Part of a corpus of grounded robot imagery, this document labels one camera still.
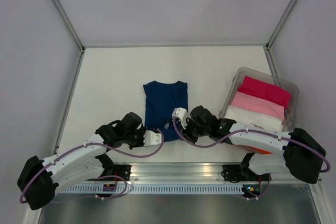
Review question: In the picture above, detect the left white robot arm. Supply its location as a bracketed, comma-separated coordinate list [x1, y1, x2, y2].
[17, 112, 145, 210]

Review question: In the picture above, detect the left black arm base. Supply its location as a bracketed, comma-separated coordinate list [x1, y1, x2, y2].
[102, 164, 131, 183]

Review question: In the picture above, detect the clear plastic storage bin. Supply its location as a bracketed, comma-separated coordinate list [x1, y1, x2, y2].
[219, 67, 299, 131]

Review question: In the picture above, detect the purple cable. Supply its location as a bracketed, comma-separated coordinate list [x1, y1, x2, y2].
[173, 118, 331, 200]
[18, 128, 165, 204]

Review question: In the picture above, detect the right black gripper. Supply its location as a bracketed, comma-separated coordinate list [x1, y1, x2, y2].
[177, 116, 210, 144]

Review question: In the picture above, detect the blue t-shirt with print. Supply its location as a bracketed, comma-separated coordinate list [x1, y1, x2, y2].
[143, 81, 188, 142]

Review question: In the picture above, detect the aluminium frame post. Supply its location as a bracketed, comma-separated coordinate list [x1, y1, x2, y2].
[51, 0, 85, 52]
[265, 0, 299, 50]

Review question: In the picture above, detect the white folded t-shirt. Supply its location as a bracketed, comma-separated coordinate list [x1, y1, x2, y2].
[224, 105, 283, 131]

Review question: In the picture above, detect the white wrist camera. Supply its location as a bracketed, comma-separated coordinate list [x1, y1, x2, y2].
[172, 108, 189, 128]
[143, 130, 163, 146]

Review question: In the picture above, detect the orange folded t-shirt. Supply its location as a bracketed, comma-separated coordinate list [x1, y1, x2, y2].
[251, 147, 271, 155]

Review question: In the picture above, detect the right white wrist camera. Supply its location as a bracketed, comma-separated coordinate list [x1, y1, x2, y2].
[172, 108, 189, 128]

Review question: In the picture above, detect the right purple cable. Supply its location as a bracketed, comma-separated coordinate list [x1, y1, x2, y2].
[173, 118, 331, 200]

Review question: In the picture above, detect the magenta folded t-shirt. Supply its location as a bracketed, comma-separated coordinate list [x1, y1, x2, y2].
[237, 76, 291, 109]

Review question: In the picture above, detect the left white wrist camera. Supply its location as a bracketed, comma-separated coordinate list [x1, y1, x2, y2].
[143, 130, 163, 146]

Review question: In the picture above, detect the left aluminium frame post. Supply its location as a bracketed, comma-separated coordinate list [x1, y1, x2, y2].
[51, 0, 85, 52]

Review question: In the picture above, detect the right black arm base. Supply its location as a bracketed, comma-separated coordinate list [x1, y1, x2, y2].
[221, 164, 269, 183]

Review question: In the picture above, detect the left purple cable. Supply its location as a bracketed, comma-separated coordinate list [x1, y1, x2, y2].
[18, 128, 165, 204]

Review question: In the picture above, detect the right aluminium frame post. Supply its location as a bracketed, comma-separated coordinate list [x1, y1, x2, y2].
[265, 0, 299, 50]

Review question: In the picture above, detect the light pink folded t-shirt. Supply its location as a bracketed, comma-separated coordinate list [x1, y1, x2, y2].
[230, 92, 285, 121]

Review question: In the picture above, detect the aluminium front rail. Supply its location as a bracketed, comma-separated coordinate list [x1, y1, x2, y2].
[96, 163, 258, 185]

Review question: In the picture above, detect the white slotted cable duct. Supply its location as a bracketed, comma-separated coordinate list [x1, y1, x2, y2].
[62, 183, 243, 195]

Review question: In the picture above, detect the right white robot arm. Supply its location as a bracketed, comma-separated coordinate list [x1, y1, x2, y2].
[174, 106, 330, 184]

